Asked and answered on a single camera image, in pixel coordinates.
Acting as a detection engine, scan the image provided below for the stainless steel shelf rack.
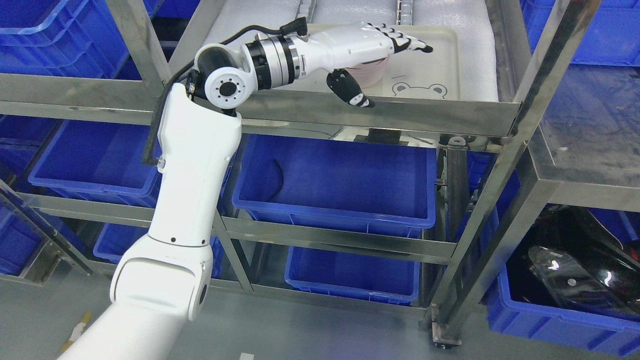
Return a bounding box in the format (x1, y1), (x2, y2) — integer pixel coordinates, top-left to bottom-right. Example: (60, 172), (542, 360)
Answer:
(0, 0), (640, 351)

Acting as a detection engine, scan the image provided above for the pink ikea bowl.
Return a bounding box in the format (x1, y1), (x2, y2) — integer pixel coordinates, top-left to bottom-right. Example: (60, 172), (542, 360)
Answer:
(346, 56), (390, 88)

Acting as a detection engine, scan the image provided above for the blue bin bottom centre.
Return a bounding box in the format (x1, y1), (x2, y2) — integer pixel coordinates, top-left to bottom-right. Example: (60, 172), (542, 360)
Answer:
(284, 246), (422, 306)

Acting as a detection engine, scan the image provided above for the blue bin middle centre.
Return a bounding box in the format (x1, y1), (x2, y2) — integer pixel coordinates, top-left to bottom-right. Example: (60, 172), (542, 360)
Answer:
(231, 135), (437, 239)

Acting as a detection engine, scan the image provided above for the black motorcycle helmet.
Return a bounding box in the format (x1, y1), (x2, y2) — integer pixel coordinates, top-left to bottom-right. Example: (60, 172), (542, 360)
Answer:
(506, 204), (640, 322)

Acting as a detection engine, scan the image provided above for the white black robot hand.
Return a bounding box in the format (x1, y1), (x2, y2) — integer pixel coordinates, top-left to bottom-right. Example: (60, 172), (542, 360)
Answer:
(292, 22), (434, 108)

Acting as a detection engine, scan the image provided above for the blue bin middle left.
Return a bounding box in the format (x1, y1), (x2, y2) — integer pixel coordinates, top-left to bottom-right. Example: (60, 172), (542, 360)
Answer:
(28, 120), (162, 208)

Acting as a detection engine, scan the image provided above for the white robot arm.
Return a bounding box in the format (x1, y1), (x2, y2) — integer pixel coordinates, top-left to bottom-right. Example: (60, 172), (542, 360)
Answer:
(60, 17), (307, 360)

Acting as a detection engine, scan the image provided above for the blue bin holding helmet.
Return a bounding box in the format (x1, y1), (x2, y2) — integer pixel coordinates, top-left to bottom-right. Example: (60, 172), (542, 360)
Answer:
(487, 246), (640, 357)

